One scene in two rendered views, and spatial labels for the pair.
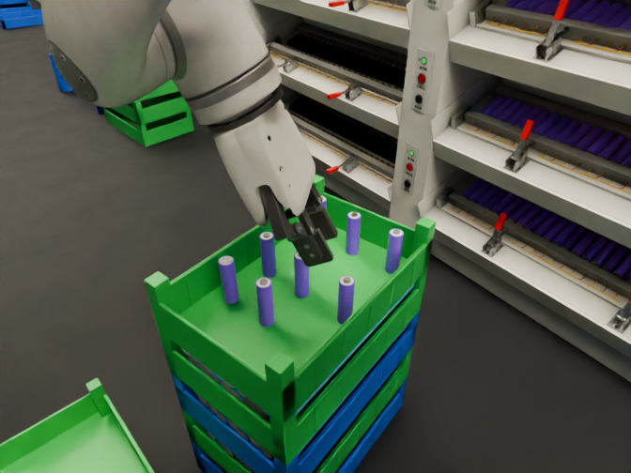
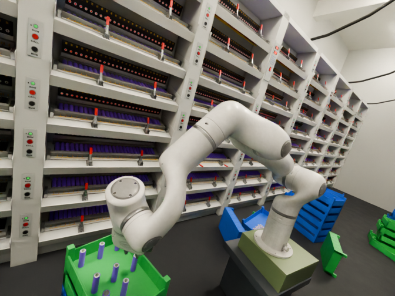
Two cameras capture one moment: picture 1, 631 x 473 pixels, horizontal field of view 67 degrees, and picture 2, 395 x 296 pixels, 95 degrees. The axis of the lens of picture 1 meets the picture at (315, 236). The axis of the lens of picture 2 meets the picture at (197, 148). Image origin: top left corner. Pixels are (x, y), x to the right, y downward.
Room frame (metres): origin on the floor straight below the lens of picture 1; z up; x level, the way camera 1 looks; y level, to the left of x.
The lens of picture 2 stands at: (0.30, 0.50, 0.94)
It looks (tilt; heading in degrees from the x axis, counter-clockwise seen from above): 13 degrees down; 268
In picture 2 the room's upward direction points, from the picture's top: 15 degrees clockwise
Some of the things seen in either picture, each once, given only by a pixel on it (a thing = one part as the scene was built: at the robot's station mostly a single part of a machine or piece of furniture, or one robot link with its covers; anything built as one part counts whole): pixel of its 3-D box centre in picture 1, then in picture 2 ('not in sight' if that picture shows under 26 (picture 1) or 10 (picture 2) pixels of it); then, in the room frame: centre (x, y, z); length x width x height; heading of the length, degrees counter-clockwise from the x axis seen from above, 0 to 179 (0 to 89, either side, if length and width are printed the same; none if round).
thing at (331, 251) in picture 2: not in sight; (332, 252); (-1.01, -0.76, 0.10); 0.30 x 0.08 x 0.20; 61
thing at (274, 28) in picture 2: not in sight; (241, 124); (-0.09, -1.16, 0.89); 0.20 x 0.09 x 1.78; 128
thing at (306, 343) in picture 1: (301, 273); (116, 271); (0.44, 0.02, 0.36); 0.30 x 0.20 x 0.08; 142
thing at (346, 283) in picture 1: (346, 299); (134, 262); (0.40, -0.04, 0.36); 0.02 x 0.02 x 0.06
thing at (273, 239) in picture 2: not in sight; (277, 228); (-0.22, -0.31, 0.47); 0.19 x 0.19 x 0.18
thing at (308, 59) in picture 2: not in sight; (279, 133); (-0.64, -1.59, 0.89); 0.20 x 0.09 x 1.78; 128
